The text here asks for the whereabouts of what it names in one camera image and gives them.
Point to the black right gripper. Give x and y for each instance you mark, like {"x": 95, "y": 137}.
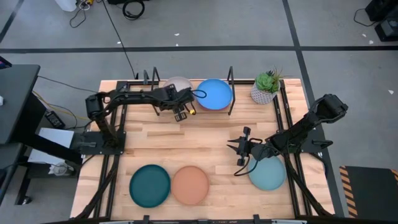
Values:
{"x": 248, "y": 147}

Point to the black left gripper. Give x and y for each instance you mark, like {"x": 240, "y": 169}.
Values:
{"x": 172, "y": 98}

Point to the beige plate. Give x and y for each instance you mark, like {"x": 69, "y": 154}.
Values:
{"x": 178, "y": 82}

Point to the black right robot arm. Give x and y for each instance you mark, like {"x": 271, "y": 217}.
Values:
{"x": 304, "y": 127}

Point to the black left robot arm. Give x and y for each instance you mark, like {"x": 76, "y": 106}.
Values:
{"x": 124, "y": 98}

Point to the black metal shelf rack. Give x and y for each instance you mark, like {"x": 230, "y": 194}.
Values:
{"x": 231, "y": 93}

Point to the light blue plate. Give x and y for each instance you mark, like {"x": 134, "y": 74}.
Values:
{"x": 270, "y": 175}

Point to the orange plate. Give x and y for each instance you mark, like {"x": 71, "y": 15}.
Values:
{"x": 190, "y": 185}

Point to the succulent in white pot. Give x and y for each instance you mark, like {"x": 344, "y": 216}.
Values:
{"x": 264, "y": 88}

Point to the dark teal plate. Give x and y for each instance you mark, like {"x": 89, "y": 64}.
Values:
{"x": 150, "y": 186}

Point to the black power adapter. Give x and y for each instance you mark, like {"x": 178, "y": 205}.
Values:
{"x": 54, "y": 119}

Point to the hazard striped black mat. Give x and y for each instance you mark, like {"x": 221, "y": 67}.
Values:
{"x": 370, "y": 189}

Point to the clear plastic bag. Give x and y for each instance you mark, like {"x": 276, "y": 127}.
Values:
{"x": 60, "y": 169}

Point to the white container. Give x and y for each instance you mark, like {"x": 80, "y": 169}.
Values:
{"x": 66, "y": 4}

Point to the black desk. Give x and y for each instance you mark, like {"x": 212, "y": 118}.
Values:
{"x": 15, "y": 99}

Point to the black equipment case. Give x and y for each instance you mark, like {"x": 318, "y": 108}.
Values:
{"x": 385, "y": 18}

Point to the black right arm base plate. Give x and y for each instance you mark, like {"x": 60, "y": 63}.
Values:
{"x": 320, "y": 143}

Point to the black aluminium table frame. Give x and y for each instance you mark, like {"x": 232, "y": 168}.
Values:
{"x": 112, "y": 174}

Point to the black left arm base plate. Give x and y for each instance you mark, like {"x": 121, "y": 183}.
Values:
{"x": 84, "y": 143}

